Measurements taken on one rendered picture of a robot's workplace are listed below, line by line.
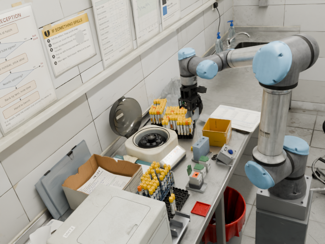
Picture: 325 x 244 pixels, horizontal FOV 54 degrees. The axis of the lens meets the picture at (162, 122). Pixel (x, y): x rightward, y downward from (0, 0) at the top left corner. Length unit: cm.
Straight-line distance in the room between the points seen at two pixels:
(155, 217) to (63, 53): 83
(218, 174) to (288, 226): 39
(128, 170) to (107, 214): 51
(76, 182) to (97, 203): 47
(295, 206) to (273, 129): 40
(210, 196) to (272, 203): 27
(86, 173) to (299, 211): 96
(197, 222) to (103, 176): 51
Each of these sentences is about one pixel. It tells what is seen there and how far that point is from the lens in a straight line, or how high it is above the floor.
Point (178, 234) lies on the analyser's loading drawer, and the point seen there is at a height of 93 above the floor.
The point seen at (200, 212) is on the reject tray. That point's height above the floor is 88.
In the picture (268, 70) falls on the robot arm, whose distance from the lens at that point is 100.
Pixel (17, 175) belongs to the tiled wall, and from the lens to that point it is 143.
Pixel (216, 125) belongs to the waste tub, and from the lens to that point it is 186.
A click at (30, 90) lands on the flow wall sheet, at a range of 138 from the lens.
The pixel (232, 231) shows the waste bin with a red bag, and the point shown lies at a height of 37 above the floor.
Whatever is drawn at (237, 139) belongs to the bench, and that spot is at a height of 88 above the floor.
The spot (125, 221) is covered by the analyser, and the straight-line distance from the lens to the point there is 105.
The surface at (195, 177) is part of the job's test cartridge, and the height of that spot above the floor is 95.
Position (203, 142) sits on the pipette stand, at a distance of 165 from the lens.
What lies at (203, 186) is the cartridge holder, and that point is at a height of 89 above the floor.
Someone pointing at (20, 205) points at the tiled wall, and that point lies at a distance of 149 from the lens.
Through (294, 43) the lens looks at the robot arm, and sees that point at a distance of 103.
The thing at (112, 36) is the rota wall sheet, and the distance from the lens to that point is 176.
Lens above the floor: 193
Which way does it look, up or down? 31 degrees down
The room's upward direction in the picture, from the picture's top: 9 degrees counter-clockwise
